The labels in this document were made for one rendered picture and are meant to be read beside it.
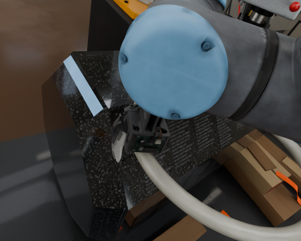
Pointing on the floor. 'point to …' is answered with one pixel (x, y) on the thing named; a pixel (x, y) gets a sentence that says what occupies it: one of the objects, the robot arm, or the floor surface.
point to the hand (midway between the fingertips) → (129, 152)
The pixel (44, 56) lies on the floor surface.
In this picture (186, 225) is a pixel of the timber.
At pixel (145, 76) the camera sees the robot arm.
